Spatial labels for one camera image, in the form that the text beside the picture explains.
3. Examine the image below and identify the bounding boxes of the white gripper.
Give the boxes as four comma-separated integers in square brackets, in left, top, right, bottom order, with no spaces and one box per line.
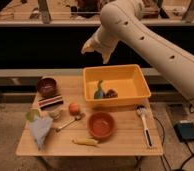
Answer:
[81,26,119,64]

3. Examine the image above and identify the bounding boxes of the blue green sponge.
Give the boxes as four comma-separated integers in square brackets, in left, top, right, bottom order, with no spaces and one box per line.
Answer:
[94,88,104,99]

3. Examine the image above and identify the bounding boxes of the red orange bowl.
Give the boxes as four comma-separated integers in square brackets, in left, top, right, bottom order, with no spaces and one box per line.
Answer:
[87,112,115,140]

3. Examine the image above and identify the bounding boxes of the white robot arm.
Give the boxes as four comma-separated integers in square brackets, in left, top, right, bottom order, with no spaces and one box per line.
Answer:
[81,0,194,106]

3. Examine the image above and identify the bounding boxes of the dark maroon bowl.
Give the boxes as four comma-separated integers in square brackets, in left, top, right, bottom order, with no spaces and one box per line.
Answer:
[36,78,57,98]

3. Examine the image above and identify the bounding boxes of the green pepper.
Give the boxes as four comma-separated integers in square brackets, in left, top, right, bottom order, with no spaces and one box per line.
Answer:
[97,80,103,92]

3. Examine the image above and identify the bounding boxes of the yellow plastic tub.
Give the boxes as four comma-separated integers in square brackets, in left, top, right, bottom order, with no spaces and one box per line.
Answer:
[83,64,151,107]

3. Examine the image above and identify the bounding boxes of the dark grape bunch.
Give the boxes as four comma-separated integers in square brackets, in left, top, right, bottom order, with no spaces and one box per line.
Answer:
[105,89,118,98]

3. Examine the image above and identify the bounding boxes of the orange peach fruit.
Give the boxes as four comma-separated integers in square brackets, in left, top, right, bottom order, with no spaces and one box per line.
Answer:
[68,102,80,116]

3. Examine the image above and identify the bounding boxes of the metal spoon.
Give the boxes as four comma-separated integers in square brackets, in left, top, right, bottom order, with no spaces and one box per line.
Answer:
[55,115,82,132]

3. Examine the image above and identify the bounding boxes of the white dish brush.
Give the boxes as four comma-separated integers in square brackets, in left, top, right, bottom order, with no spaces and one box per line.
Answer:
[136,105,153,148]

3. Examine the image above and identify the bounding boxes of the small white cup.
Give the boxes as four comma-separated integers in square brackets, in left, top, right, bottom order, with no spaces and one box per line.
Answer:
[49,108,62,120]

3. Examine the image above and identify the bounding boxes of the wooden folding table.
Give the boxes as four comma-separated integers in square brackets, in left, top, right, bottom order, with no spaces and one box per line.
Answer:
[16,76,163,157]

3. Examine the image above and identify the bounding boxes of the green lime slice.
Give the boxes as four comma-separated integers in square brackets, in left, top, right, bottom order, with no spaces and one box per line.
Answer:
[26,109,40,122]

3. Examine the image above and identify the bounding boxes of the yellow corn cob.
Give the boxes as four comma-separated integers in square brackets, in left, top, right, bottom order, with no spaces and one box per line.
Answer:
[72,138,99,146]

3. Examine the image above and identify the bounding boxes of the light blue cloth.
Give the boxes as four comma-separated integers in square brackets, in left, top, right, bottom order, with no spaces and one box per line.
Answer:
[29,117,53,150]

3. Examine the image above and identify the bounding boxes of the black foot pedal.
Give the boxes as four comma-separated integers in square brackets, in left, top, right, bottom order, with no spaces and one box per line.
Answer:
[174,122,194,142]

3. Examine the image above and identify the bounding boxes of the black cable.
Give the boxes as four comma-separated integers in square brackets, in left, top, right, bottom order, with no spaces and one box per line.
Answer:
[153,103,194,171]

